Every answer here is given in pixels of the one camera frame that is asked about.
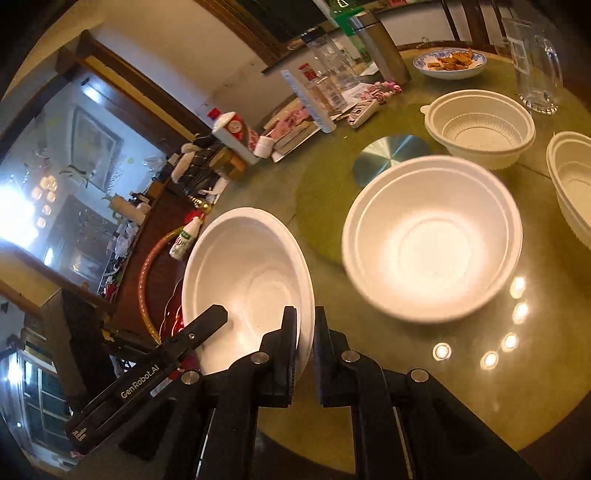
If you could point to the pink cloth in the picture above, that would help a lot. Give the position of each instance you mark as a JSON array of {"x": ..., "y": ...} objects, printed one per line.
[{"x": 291, "y": 121}]

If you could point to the white liquor bottle red label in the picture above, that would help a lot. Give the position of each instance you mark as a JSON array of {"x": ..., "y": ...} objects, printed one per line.
[{"x": 233, "y": 131}]

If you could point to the white squeeze tube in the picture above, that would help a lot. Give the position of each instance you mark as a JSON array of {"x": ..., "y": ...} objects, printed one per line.
[{"x": 309, "y": 101}]

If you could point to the black boots with fur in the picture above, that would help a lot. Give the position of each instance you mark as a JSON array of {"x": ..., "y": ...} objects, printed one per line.
[{"x": 198, "y": 161}]

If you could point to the wooden chair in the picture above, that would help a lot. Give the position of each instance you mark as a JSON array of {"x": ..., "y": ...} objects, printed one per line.
[{"x": 471, "y": 21}]

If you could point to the round metal disc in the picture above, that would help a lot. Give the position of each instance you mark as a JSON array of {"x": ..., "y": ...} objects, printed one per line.
[{"x": 392, "y": 157}]

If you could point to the clear glass pitcher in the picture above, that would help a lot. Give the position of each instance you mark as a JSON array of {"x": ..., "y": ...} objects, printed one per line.
[{"x": 531, "y": 69}]

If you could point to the amber glass jar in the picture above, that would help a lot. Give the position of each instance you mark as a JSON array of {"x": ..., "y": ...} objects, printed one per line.
[{"x": 231, "y": 168}]

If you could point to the green glass bottle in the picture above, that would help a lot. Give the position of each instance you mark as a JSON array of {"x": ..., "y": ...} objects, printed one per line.
[{"x": 351, "y": 37}]

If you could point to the blue patterned plate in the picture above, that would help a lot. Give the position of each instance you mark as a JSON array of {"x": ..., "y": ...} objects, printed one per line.
[{"x": 429, "y": 70}]

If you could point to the red scalloped plate gold rim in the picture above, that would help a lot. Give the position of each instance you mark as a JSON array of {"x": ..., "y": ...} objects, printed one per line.
[{"x": 173, "y": 318}]

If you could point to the cream plastic bowl stepped rim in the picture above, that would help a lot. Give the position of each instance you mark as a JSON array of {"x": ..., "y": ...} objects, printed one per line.
[{"x": 575, "y": 180}]

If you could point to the red and yellow hoop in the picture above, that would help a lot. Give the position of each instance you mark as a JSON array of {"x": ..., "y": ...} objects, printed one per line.
[{"x": 145, "y": 286}]

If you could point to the smooth white plastic bowl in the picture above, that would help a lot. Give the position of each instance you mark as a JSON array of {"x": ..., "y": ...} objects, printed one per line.
[{"x": 240, "y": 258}]

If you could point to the large wall mirror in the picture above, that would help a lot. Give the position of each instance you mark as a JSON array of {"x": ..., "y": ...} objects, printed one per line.
[{"x": 69, "y": 175}]

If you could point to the wooden sideboard cabinet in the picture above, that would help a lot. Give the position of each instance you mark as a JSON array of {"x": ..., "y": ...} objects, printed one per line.
[{"x": 138, "y": 230}]

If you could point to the large smooth white bowl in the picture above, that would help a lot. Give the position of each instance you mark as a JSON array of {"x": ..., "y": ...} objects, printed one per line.
[{"x": 429, "y": 244}]

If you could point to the small white cup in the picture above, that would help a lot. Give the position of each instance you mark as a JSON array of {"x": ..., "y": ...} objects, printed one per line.
[{"x": 264, "y": 147}]

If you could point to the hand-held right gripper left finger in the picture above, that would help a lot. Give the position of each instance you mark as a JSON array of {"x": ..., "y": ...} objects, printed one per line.
[{"x": 291, "y": 353}]

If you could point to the small white bottle green label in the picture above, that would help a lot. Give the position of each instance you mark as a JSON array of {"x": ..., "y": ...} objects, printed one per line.
[{"x": 184, "y": 240}]

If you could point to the ribbed cream plastic bowl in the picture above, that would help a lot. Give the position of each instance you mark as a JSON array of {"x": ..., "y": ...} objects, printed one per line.
[{"x": 480, "y": 127}]

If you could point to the metal thermos flask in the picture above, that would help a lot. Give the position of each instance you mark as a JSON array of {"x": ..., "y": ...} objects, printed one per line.
[{"x": 383, "y": 50}]

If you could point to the fried food pieces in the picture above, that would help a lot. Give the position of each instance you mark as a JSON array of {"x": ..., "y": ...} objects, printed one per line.
[{"x": 450, "y": 60}]

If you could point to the patterned key case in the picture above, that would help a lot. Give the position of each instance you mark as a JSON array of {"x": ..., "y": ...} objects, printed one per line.
[{"x": 364, "y": 113}]

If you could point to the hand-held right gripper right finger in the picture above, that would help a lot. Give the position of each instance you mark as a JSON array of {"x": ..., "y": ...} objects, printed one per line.
[{"x": 320, "y": 357}]

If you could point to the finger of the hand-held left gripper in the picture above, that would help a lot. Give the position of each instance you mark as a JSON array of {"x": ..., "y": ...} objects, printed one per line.
[{"x": 198, "y": 330}]

